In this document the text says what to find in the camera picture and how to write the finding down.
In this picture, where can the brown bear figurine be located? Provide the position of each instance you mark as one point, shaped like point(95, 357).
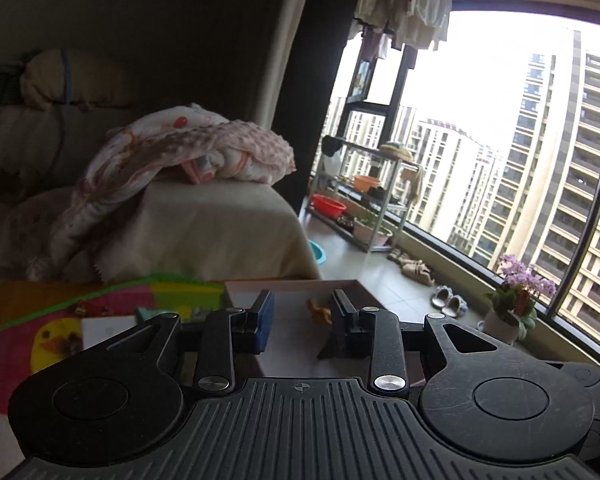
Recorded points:
point(320, 315)

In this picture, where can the small white carton box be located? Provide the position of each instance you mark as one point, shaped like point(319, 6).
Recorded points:
point(96, 330)

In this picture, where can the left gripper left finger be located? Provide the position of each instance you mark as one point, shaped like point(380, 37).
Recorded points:
point(229, 332)

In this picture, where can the purple flower pot plant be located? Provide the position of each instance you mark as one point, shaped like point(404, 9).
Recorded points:
point(512, 313)

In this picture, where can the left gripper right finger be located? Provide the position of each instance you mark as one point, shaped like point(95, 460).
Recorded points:
point(368, 333)

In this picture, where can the metal balcony shelf rack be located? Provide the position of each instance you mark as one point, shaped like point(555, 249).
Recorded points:
point(378, 186)

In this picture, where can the colourful cartoon play mat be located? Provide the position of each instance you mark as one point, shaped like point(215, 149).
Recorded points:
point(40, 325)

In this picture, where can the blue plastic basin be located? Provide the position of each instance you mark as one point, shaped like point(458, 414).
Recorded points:
point(318, 252)

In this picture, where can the beige pillow with blue strap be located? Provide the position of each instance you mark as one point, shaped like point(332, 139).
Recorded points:
point(75, 77)

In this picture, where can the floral pink blanket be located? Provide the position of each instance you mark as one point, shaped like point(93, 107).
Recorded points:
point(205, 145)

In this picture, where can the beige covered sofa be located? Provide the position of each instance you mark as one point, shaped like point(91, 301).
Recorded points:
point(223, 229)

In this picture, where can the pink cardboard box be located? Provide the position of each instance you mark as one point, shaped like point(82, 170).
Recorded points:
point(295, 340)

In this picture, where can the red plastic basin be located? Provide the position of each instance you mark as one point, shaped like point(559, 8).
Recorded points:
point(327, 206)

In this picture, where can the teal plastic toy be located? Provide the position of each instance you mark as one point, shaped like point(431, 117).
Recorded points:
point(143, 315)

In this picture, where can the pair of grey slippers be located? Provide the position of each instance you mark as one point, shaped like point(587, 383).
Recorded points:
point(450, 304)

